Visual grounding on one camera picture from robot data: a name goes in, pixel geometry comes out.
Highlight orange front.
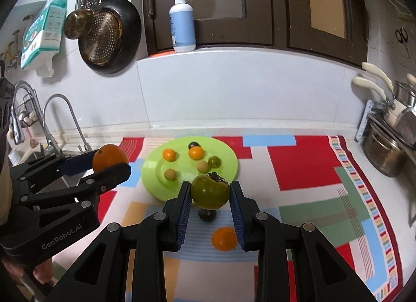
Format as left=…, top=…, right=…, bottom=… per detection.
left=92, top=144, right=129, bottom=173

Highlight tan fruit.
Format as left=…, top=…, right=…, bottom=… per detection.
left=196, top=160, right=211, bottom=173
left=164, top=168, right=177, bottom=181

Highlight small orange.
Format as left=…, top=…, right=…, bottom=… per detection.
left=162, top=149, right=177, bottom=162

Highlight dark plum front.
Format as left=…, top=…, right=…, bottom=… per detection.
left=198, top=208, right=217, bottom=222

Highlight dark plum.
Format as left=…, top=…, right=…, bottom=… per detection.
left=198, top=208, right=217, bottom=222
left=188, top=141, right=201, bottom=150

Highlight green tomato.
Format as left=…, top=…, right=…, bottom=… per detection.
left=191, top=173, right=231, bottom=211
left=208, top=156, right=222, bottom=168

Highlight chrome kitchen faucet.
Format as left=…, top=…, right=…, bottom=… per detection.
left=11, top=80, right=62, bottom=156

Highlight thin gooseneck faucet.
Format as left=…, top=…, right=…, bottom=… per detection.
left=40, top=93, right=92, bottom=154

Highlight green plate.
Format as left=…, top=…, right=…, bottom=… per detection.
left=139, top=136, right=243, bottom=201

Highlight colourful patterned tablecloth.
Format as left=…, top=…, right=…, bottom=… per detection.
left=51, top=134, right=406, bottom=302

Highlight steel stock pot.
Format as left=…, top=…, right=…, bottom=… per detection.
left=362, top=120, right=407, bottom=178

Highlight green white bag box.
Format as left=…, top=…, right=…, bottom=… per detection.
left=21, top=0, right=68, bottom=78

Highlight black frying pan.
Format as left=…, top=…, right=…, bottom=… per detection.
left=78, top=0, right=142, bottom=75

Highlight small brass saucepan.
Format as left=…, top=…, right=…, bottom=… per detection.
left=63, top=9, right=94, bottom=40

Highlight metal spatula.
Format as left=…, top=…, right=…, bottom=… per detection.
left=395, top=107, right=416, bottom=146

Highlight white dish rack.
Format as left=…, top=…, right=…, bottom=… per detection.
left=354, top=100, right=386, bottom=144

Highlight blue soap pump bottle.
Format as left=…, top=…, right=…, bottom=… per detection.
left=169, top=0, right=196, bottom=53

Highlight black wire sponge basket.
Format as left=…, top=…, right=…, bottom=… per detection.
left=16, top=94, right=39, bottom=128

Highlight cream pan handle lower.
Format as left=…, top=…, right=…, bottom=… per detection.
left=352, top=77, right=388, bottom=102

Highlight cream pan handle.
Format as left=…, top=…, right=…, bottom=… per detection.
left=352, top=77, right=388, bottom=102
left=362, top=62, right=393, bottom=92

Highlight cream pan handle upper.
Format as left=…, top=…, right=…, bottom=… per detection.
left=362, top=62, right=393, bottom=92

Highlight black scissors on wall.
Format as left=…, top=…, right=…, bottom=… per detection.
left=395, top=27, right=410, bottom=58

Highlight dark brown window frame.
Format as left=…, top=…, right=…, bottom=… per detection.
left=142, top=0, right=367, bottom=66

